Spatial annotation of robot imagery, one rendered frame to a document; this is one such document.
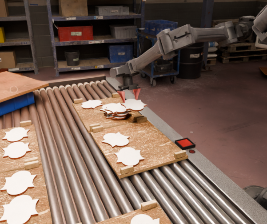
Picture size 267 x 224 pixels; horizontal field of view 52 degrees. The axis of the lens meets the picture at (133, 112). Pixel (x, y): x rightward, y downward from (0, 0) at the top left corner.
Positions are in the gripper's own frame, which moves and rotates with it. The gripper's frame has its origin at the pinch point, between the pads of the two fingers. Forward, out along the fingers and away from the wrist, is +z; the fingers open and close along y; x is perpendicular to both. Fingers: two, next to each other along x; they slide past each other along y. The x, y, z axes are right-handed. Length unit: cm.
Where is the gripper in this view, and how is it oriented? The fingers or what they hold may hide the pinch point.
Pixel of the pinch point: (130, 100)
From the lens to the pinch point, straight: 156.6
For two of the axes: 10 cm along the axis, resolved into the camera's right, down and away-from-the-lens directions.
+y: -9.0, 2.0, -3.8
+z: 1.2, 9.7, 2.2
